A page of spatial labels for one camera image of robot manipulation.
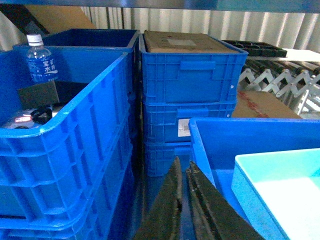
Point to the black box in crate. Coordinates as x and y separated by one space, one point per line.
49 93

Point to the clear water bottle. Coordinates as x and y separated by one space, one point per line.
40 61

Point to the blue stacked crate with cardboard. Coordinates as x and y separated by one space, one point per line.
183 78

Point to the turquoise plastic tray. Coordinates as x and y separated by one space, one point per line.
279 193

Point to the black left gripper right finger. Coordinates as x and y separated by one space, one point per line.
212 216

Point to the black compartment tray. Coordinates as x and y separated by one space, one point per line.
259 49

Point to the large blue plastic bin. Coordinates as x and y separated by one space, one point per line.
215 142

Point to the blue crate at left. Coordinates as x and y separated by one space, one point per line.
63 180

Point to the blue crate behind left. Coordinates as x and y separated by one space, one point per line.
109 40

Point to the white flat board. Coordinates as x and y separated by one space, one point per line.
301 55

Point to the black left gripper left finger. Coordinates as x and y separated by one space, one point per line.
164 217

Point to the expandable roller conveyor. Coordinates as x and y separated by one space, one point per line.
294 83

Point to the brown cardboard box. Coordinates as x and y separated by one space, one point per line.
259 104

